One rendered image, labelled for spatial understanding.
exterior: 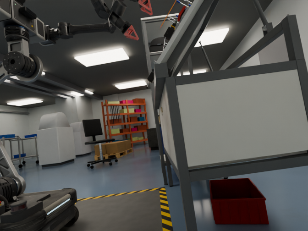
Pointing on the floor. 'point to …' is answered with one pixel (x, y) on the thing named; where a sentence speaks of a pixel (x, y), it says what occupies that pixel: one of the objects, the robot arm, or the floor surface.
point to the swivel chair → (92, 124)
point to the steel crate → (152, 139)
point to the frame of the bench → (261, 167)
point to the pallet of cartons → (113, 149)
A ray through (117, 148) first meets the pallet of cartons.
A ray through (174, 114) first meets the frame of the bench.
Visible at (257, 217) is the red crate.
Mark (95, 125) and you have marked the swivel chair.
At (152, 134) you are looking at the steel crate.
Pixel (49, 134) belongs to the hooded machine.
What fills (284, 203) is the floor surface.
